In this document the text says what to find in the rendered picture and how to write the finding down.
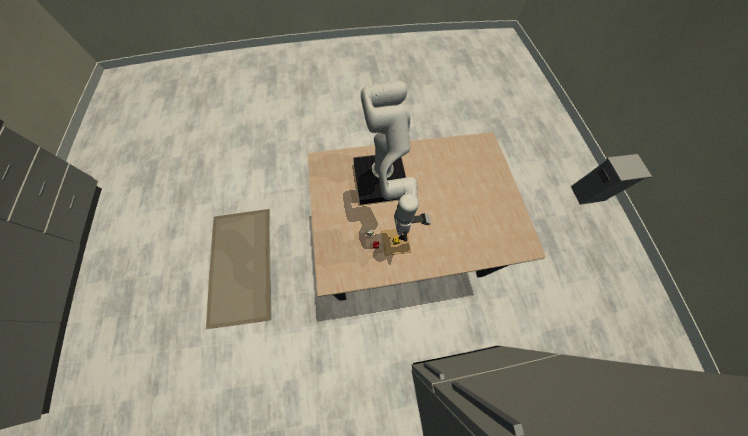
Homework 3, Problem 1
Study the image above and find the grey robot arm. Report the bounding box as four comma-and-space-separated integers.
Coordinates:
361, 81, 431, 226

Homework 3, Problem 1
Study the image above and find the tan flat mat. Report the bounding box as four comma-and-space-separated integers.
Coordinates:
382, 229, 411, 256

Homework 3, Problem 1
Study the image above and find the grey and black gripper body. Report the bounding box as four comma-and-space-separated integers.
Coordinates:
394, 211, 412, 235

